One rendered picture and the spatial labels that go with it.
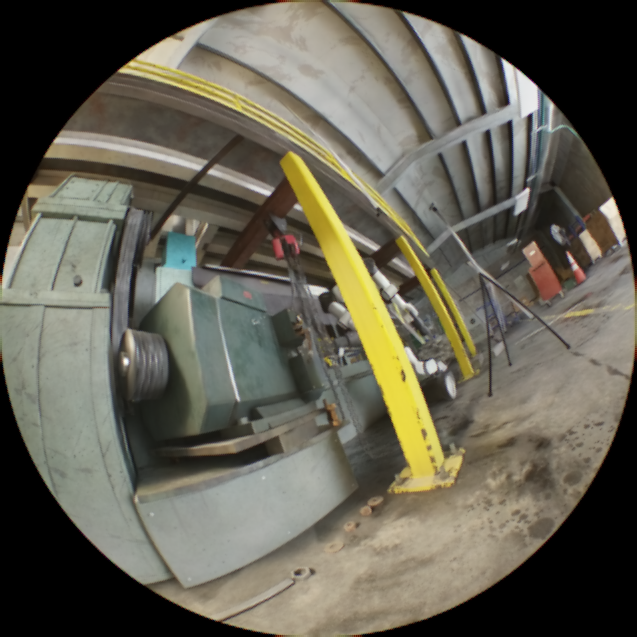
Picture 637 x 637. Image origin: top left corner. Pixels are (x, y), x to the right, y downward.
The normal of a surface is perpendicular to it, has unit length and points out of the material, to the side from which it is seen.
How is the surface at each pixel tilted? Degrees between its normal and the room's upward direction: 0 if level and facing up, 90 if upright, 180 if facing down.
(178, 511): 90
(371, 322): 90
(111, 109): 180
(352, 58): 171
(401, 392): 90
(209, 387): 90
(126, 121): 180
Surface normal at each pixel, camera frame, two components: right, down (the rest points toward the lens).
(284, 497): 0.67, -0.47
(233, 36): 0.43, 0.80
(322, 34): 0.22, 0.95
